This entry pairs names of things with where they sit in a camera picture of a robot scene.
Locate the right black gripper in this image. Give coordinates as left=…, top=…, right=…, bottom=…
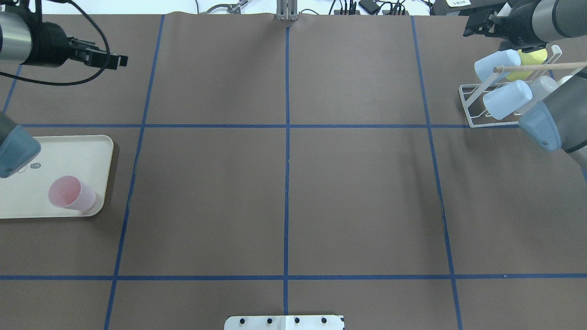
left=463, top=2, right=547, bottom=49

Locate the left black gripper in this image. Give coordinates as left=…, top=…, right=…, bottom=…
left=28, top=22, right=128, bottom=70

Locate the yellow plastic cup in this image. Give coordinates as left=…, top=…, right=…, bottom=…
left=505, top=49, right=548, bottom=82

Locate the light blue plastic cup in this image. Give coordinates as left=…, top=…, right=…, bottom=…
left=482, top=80, right=533, bottom=121

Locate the grey plastic cup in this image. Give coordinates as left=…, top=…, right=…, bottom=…
left=519, top=76, right=559, bottom=113

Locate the pink plastic cup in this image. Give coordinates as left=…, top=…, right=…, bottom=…
left=48, top=176, right=97, bottom=212

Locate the pale green plastic cup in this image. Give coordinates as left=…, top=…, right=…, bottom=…
left=557, top=75, right=573, bottom=86

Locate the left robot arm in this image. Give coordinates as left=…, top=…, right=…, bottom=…
left=0, top=0, right=128, bottom=178

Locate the cream plastic tray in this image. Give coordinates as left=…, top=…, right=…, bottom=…
left=0, top=134, right=114, bottom=220

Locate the white mounting plate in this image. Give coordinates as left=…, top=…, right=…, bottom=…
left=224, top=315, right=345, bottom=330

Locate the black braided cable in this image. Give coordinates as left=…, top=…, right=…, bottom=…
left=0, top=0, right=111, bottom=87

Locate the white wire cup rack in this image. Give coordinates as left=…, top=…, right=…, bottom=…
left=459, top=44, right=586, bottom=128

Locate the aluminium frame post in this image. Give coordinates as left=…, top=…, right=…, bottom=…
left=276, top=0, right=299, bottom=22

